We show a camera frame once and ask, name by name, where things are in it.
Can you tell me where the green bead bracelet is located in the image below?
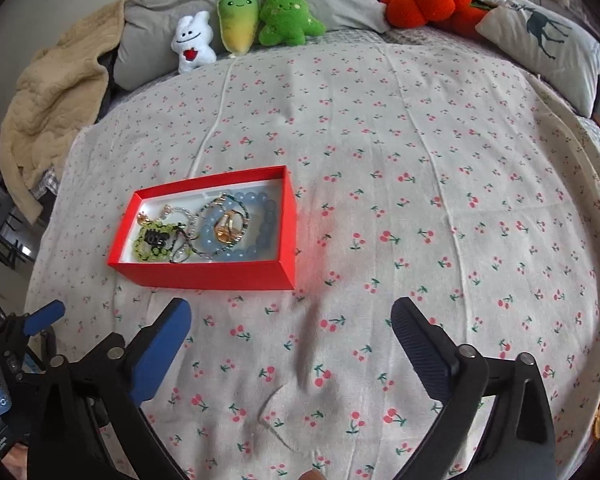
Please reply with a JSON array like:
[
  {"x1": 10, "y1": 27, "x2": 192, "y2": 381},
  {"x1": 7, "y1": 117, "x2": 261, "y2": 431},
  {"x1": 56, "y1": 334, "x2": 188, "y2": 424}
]
[{"x1": 132, "y1": 221, "x2": 186, "y2": 264}]

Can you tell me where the black cord charm bracelet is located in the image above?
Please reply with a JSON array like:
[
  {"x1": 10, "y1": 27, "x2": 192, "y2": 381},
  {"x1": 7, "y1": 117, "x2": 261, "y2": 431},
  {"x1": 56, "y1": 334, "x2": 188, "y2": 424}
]
[{"x1": 166, "y1": 221, "x2": 196, "y2": 265}]

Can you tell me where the black hair claw clip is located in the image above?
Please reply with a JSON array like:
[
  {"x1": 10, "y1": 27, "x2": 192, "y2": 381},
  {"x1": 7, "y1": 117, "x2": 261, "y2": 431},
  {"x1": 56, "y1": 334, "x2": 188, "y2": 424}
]
[{"x1": 144, "y1": 229, "x2": 171, "y2": 255}]

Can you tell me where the multicolour seed bead bracelet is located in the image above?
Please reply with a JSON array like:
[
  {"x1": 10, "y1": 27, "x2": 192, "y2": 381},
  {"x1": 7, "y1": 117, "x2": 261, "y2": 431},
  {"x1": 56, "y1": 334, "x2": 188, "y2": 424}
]
[{"x1": 194, "y1": 192, "x2": 252, "y2": 256}]

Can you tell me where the gold knot brooch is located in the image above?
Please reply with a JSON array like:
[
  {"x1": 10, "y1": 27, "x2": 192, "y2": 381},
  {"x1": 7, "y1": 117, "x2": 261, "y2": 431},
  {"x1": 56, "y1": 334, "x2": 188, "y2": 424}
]
[{"x1": 136, "y1": 212, "x2": 152, "y2": 226}]

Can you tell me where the gold hoop ring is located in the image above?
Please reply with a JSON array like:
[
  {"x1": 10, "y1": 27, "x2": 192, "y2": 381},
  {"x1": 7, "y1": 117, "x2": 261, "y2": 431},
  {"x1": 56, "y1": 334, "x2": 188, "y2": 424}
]
[{"x1": 213, "y1": 209, "x2": 246, "y2": 246}]

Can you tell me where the person's left hand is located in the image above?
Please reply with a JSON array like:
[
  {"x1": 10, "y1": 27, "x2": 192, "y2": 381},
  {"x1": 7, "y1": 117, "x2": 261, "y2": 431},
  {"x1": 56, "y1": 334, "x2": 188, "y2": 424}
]
[{"x1": 2, "y1": 443, "x2": 28, "y2": 480}]

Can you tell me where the red cardboard box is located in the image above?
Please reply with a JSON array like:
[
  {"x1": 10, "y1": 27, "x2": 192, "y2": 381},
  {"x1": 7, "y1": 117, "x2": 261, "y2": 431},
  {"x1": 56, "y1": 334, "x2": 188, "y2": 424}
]
[{"x1": 108, "y1": 166, "x2": 297, "y2": 290}]

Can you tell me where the cherry print bed sheet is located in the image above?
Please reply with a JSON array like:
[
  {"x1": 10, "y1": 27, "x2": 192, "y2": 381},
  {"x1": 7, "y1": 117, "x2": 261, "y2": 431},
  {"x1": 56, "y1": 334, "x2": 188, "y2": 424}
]
[{"x1": 26, "y1": 44, "x2": 600, "y2": 479}]

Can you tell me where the beige quilted blanket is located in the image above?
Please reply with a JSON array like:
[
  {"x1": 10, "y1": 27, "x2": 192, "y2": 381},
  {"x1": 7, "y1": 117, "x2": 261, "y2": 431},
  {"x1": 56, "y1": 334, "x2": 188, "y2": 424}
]
[{"x1": 0, "y1": 0, "x2": 124, "y2": 224}]

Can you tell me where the white bunny plush toy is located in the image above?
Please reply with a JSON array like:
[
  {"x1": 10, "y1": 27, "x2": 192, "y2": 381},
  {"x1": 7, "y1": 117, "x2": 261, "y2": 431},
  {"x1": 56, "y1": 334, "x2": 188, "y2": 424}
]
[{"x1": 171, "y1": 11, "x2": 216, "y2": 74}]

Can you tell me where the deer print pillow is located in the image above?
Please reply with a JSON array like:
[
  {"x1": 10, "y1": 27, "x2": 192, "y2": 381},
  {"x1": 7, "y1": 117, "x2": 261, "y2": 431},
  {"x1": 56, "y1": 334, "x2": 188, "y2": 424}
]
[{"x1": 476, "y1": 0, "x2": 600, "y2": 118}]

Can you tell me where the orange plush pumpkin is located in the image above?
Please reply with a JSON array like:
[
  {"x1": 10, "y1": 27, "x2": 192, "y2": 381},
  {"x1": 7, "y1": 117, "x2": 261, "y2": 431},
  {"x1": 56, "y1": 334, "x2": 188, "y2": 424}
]
[{"x1": 379, "y1": 0, "x2": 493, "y2": 41}]

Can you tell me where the yellow green radish plush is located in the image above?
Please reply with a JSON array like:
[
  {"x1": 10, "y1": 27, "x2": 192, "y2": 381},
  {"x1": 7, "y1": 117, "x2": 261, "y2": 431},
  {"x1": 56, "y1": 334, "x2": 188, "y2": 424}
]
[{"x1": 216, "y1": 0, "x2": 260, "y2": 56}]

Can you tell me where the green tree plush toy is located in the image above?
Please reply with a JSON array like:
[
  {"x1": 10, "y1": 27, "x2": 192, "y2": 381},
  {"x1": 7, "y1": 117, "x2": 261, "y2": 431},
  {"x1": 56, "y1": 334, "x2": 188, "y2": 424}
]
[{"x1": 259, "y1": 0, "x2": 326, "y2": 47}]

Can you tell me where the white pearl bead bracelet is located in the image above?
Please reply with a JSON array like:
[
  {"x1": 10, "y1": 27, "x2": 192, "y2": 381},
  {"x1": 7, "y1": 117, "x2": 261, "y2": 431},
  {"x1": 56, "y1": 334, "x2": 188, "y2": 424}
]
[{"x1": 159, "y1": 204, "x2": 202, "y2": 241}]

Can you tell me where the light blue bead bracelet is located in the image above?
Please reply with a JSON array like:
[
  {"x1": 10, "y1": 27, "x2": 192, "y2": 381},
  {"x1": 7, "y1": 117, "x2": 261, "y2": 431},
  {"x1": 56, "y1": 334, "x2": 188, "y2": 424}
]
[{"x1": 197, "y1": 190, "x2": 280, "y2": 264}]

